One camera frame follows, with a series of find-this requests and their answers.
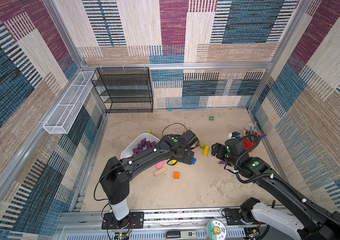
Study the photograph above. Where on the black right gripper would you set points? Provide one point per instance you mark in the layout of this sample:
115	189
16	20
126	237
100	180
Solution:
218	150

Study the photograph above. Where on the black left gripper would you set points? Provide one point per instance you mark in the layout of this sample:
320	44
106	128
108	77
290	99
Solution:
191	154

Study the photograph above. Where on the purple triangle block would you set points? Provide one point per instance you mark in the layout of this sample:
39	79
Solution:
143	141

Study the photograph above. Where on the white plastic storage bin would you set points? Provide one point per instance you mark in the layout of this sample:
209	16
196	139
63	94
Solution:
128	152

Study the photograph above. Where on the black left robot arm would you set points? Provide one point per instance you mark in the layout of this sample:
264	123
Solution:
117	174

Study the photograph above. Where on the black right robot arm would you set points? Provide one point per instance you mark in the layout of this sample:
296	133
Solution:
308	220

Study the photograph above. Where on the yellow cube block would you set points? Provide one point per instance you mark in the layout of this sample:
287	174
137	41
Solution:
174	162

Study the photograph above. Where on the yellow cylinder block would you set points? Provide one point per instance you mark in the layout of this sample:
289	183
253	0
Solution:
206	150

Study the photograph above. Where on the orange cube block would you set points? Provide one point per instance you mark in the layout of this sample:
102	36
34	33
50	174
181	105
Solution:
177	175

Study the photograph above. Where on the pink rectangular block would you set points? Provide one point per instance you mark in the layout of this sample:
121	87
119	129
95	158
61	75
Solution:
160	165

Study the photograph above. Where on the red pen holder cup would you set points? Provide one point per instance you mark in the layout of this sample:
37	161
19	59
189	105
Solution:
251	136

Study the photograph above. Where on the long natural wood block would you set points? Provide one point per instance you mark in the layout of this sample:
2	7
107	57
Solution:
160	171

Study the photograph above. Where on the round green logo sticker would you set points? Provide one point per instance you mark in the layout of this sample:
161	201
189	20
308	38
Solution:
215	230

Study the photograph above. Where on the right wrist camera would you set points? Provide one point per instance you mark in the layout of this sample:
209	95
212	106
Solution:
234	135

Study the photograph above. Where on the black wire shelf rack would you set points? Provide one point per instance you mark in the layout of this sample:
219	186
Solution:
125	90

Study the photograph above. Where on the white wire mesh basket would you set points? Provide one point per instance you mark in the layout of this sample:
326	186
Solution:
65	113

